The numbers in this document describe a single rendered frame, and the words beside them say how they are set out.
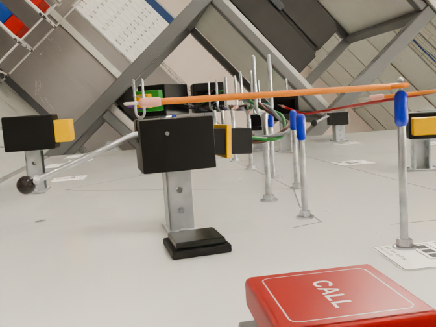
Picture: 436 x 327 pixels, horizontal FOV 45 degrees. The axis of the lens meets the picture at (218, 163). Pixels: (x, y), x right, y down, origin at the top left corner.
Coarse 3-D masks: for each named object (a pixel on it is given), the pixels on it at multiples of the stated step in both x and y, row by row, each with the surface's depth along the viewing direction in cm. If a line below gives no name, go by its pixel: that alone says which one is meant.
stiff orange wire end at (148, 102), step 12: (372, 84) 32; (384, 84) 32; (396, 84) 31; (408, 84) 31; (192, 96) 30; (204, 96) 30; (216, 96) 30; (228, 96) 30; (240, 96) 31; (252, 96) 31; (264, 96) 31; (276, 96) 31; (288, 96) 31
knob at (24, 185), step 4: (24, 176) 38; (28, 176) 38; (20, 180) 38; (24, 180) 38; (28, 180) 38; (32, 180) 38; (16, 184) 38; (20, 184) 38; (24, 184) 38; (28, 184) 38; (32, 184) 38; (20, 188) 38; (24, 188) 38; (28, 188) 38; (32, 188) 38; (20, 192) 38; (24, 192) 38; (28, 192) 38
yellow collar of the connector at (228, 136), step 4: (216, 124) 43; (220, 124) 42; (228, 128) 40; (228, 132) 40; (228, 136) 40; (228, 140) 40; (228, 144) 40; (228, 148) 40; (228, 152) 40; (224, 156) 41; (228, 156) 40
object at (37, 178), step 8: (128, 136) 40; (136, 136) 40; (112, 144) 40; (120, 144) 40; (96, 152) 39; (72, 160) 39; (80, 160) 39; (56, 168) 39; (64, 168) 39; (40, 176) 38; (48, 176) 39
